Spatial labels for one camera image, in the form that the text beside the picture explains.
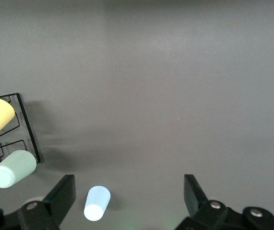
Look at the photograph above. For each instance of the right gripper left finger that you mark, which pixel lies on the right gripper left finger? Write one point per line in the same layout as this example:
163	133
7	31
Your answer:
55	206

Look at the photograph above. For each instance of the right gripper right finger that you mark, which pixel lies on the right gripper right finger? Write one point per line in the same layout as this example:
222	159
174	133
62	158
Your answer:
199	210

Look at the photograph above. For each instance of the pale green plastic cup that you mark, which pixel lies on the pale green plastic cup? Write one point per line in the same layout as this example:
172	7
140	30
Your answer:
14	167

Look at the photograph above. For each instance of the light blue plastic cup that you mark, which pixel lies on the light blue plastic cup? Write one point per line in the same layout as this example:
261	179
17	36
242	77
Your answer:
97	203

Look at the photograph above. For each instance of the dark grey table cover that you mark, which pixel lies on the dark grey table cover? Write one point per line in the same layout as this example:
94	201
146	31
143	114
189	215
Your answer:
175	95

